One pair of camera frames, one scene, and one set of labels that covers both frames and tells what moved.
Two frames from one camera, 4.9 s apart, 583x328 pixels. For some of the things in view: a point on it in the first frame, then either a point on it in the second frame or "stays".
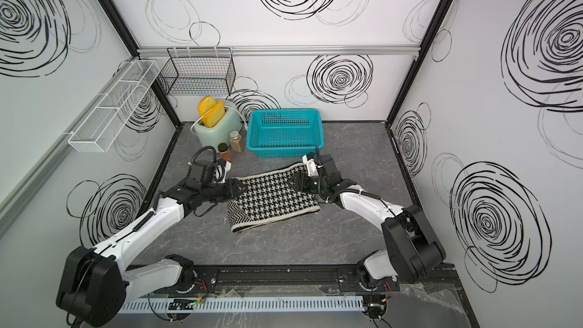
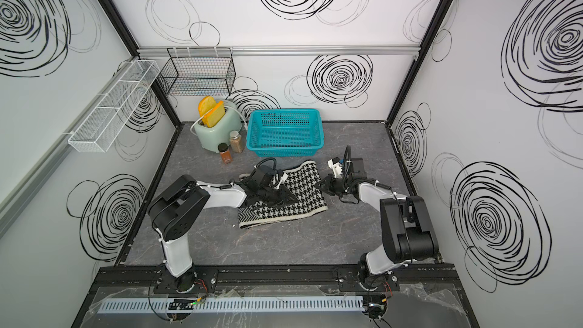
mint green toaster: [231, 121] stays
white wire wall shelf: [104, 126] stays
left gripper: [232, 190] → [284, 197]
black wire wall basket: [197, 71] stays
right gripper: [304, 179] → [329, 188]
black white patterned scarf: [269, 198] stays
